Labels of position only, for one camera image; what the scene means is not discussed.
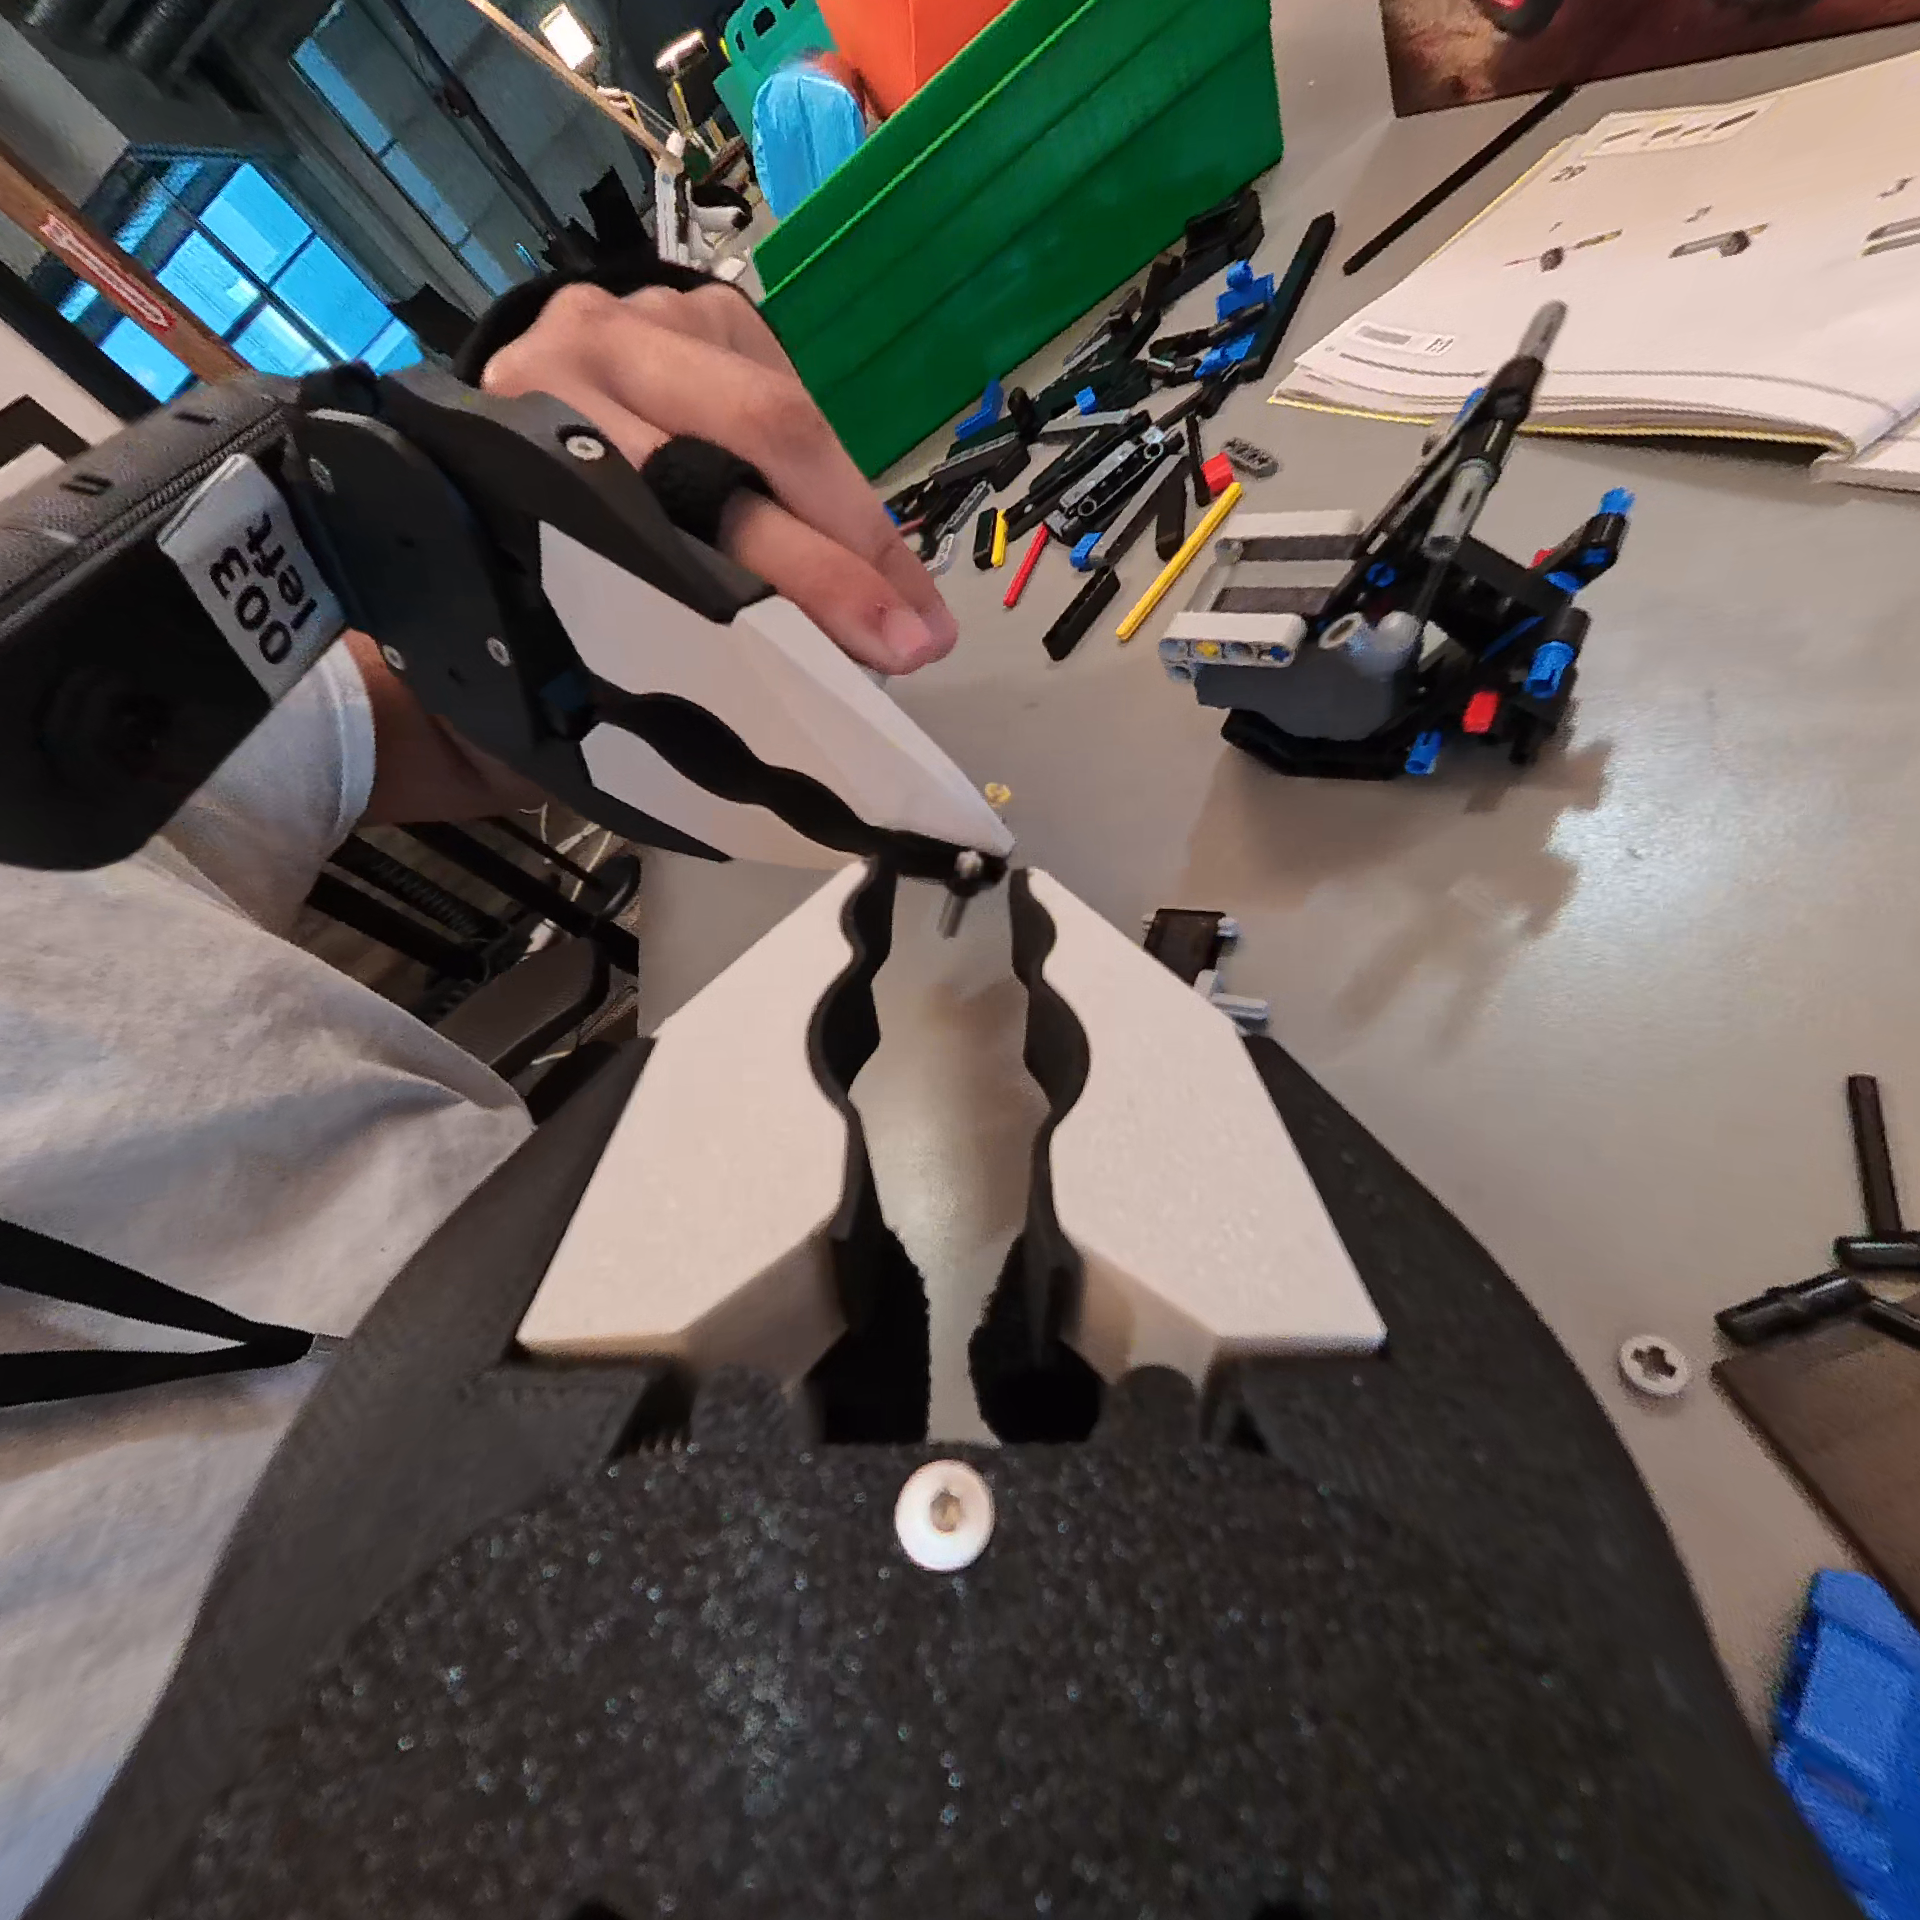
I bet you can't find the person's left hand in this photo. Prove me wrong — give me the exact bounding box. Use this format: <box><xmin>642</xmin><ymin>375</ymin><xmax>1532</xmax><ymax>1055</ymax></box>
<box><xmin>477</xmin><ymin>278</ymin><xmax>962</xmax><ymax>679</ymax></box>

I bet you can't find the small black grey lego assembly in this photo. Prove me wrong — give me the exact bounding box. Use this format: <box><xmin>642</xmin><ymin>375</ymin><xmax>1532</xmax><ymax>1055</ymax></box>
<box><xmin>1142</xmin><ymin>905</ymin><xmax>1274</xmax><ymax>1033</ymax></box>

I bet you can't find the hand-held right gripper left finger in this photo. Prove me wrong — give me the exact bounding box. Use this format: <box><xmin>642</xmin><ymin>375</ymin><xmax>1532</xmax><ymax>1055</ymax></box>
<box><xmin>515</xmin><ymin>856</ymin><xmax>934</xmax><ymax>1445</ymax></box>

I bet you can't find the long black lego axle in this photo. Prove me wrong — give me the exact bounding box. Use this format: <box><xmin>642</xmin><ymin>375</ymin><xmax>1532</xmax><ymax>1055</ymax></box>
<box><xmin>1344</xmin><ymin>82</ymin><xmax>1577</xmax><ymax>278</ymax></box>

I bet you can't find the partly built lego model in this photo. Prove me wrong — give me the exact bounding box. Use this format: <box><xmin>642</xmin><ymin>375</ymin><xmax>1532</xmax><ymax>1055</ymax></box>
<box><xmin>1154</xmin><ymin>299</ymin><xmax>1638</xmax><ymax>783</ymax></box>

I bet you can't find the black chest harness strap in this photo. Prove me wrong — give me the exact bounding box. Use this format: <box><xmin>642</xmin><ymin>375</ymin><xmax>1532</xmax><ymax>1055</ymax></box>
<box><xmin>0</xmin><ymin>1222</ymin><xmax>317</xmax><ymax>1411</ymax></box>

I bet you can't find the blue plastic bag bundle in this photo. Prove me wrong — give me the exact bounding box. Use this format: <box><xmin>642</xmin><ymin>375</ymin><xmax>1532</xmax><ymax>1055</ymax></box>
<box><xmin>748</xmin><ymin>51</ymin><xmax>871</xmax><ymax>223</ymax></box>

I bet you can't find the blue plastic storage bin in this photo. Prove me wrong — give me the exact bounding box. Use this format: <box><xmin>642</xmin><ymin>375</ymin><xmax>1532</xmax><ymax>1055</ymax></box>
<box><xmin>1770</xmin><ymin>1565</ymin><xmax>1920</xmax><ymax>1920</ymax></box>

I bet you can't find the green plastic storage bin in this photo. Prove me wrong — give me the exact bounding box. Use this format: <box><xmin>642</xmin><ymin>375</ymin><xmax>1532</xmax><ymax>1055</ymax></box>
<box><xmin>748</xmin><ymin>0</ymin><xmax>1287</xmax><ymax>481</ymax></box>

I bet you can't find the teal plastic basket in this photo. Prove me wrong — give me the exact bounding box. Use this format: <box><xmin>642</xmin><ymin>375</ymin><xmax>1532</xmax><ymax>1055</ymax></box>
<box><xmin>718</xmin><ymin>0</ymin><xmax>831</xmax><ymax>95</ymax></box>

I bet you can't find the monster truck set box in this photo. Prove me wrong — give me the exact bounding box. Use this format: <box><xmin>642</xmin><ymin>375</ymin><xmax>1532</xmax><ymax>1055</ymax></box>
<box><xmin>1377</xmin><ymin>0</ymin><xmax>1920</xmax><ymax>119</ymax></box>

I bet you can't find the yellow lego axle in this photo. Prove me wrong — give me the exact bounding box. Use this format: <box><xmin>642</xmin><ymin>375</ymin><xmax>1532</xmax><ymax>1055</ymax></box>
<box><xmin>1115</xmin><ymin>523</ymin><xmax>1242</xmax><ymax>643</ymax></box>

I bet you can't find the white instruction booklet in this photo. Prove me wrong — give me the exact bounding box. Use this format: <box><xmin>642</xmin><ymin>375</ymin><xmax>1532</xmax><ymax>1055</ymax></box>
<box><xmin>1265</xmin><ymin>51</ymin><xmax>1920</xmax><ymax>496</ymax></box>

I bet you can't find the pile of loose lego pieces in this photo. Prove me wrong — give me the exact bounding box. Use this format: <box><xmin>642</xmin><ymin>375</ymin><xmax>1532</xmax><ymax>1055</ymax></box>
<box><xmin>882</xmin><ymin>186</ymin><xmax>1341</xmax><ymax>665</ymax></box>

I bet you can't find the orange plastic bin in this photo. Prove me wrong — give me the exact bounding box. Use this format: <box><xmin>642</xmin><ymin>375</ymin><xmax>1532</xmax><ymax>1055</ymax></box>
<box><xmin>818</xmin><ymin>0</ymin><xmax>1015</xmax><ymax>119</ymax></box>

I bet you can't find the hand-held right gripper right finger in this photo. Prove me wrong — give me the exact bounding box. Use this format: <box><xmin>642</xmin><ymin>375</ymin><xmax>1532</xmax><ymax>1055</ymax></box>
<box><xmin>967</xmin><ymin>866</ymin><xmax>1390</xmax><ymax>1442</ymax></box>

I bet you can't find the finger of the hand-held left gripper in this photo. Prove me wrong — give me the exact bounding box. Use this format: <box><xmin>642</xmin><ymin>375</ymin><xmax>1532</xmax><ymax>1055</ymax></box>
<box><xmin>578</xmin><ymin>683</ymin><xmax>995</xmax><ymax>902</ymax></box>
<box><xmin>537</xmin><ymin>516</ymin><xmax>1021</xmax><ymax>868</ymax></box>

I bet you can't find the black lego connector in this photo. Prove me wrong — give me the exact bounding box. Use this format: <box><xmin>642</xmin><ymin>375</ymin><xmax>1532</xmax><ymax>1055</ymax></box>
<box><xmin>1714</xmin><ymin>1265</ymin><xmax>1920</xmax><ymax>1346</ymax></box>

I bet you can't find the short black lego axle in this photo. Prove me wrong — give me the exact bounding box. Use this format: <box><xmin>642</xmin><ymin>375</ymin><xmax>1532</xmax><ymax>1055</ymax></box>
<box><xmin>1842</xmin><ymin>1071</ymin><xmax>1920</xmax><ymax>1273</ymax></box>

